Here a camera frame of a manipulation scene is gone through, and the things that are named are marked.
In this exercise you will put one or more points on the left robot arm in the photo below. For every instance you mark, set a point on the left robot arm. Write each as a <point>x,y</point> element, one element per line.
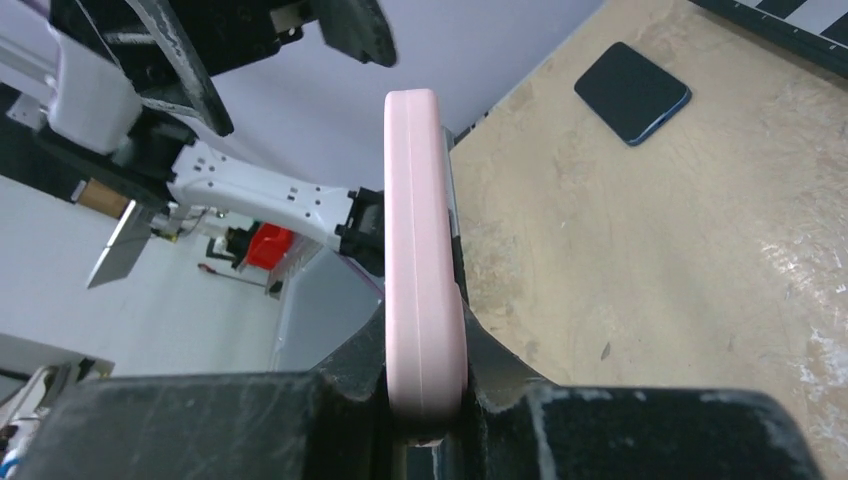
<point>96,122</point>

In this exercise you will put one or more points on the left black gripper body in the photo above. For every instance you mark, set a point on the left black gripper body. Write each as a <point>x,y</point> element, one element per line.
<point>226,34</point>

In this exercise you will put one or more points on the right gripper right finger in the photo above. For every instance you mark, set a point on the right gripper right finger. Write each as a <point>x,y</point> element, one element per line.
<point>518,424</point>

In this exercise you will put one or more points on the aluminium table frame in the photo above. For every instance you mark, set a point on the aluminium table frame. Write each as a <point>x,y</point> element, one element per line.
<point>451,198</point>

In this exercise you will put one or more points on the black white chessboard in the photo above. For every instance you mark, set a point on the black white chessboard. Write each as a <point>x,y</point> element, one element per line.
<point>815,30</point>

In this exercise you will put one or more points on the blue phone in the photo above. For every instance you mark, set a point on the blue phone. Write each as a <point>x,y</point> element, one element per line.
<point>631,94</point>

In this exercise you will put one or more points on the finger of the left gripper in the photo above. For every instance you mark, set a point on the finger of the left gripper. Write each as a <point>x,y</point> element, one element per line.
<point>193,94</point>
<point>358,29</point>

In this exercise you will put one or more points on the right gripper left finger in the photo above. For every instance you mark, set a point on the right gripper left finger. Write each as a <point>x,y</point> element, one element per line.
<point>329,422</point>

